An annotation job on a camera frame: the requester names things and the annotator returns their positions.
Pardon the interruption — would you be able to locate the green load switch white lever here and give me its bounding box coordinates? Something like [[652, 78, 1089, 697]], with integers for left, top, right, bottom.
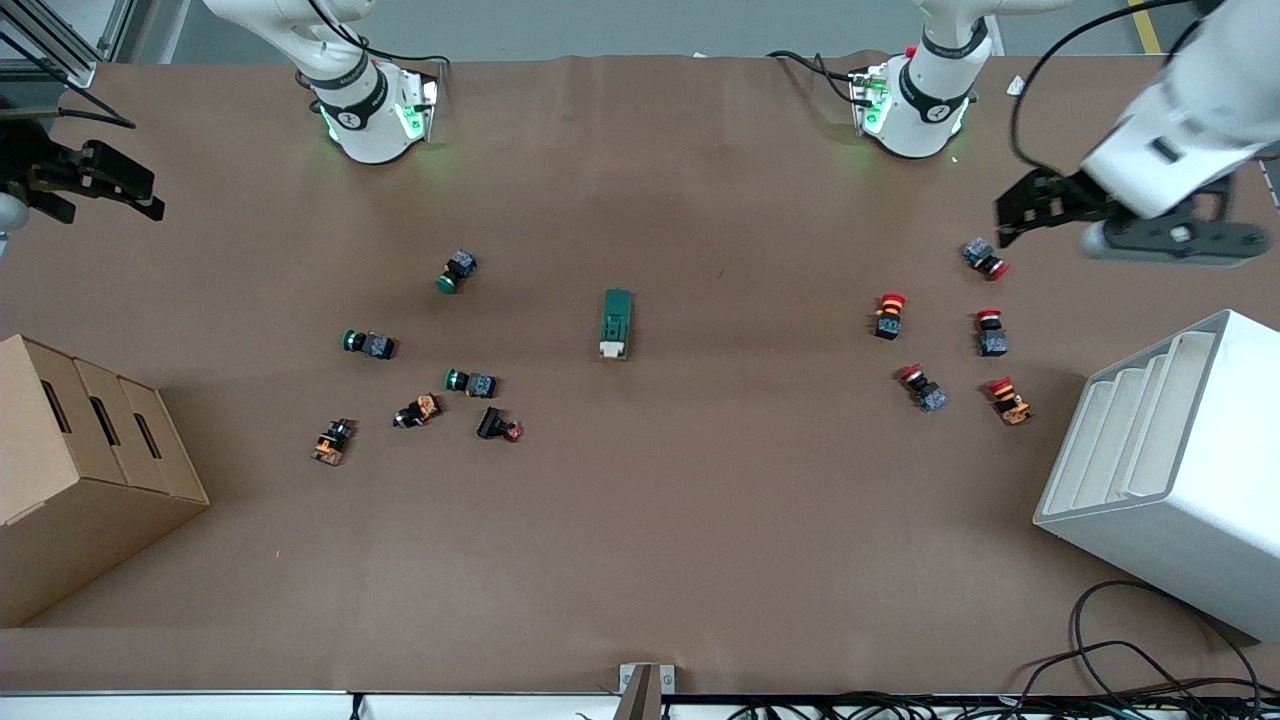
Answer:
[[598, 288, 634, 361]]

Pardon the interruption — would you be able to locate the white stepped storage rack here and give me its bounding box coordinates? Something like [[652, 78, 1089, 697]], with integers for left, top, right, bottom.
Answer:
[[1033, 308, 1280, 643]]

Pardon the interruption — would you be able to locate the black button orange contact block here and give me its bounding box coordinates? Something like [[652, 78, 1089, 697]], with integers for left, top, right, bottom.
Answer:
[[310, 417, 357, 467], [392, 393, 442, 430]]

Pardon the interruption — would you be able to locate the brown cardboard box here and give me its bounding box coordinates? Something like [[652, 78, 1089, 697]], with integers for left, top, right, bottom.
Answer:
[[0, 333, 211, 629]]

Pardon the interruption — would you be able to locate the brown paper table cover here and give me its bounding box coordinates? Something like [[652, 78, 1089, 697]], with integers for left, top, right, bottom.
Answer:
[[0, 52, 1280, 693]]

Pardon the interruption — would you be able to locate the aluminium frame profile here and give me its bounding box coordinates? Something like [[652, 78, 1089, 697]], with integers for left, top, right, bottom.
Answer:
[[0, 0, 141, 89]]

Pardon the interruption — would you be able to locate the black left arm base cable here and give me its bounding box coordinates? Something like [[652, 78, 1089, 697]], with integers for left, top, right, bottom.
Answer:
[[768, 48, 869, 86]]

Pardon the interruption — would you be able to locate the black arm base cable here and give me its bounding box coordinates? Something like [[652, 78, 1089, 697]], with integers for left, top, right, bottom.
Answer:
[[305, 0, 453, 69], [768, 48, 869, 86]]

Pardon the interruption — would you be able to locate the black right arm base cable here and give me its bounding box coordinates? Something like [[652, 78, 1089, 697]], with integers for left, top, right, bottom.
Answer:
[[305, 0, 453, 69]]

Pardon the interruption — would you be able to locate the looping black cable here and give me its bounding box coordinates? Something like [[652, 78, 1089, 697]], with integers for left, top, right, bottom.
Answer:
[[1010, 580, 1269, 701]]

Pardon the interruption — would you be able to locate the black switch red lamp block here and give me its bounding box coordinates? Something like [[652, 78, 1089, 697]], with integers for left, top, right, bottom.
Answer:
[[476, 405, 525, 444]]

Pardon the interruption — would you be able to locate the white table edge rail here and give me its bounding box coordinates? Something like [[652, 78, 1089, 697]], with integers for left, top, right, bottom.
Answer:
[[0, 690, 1280, 720]]

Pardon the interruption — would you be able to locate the metal table bracket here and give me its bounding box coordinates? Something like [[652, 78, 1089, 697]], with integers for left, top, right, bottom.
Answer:
[[618, 662, 676, 720]]

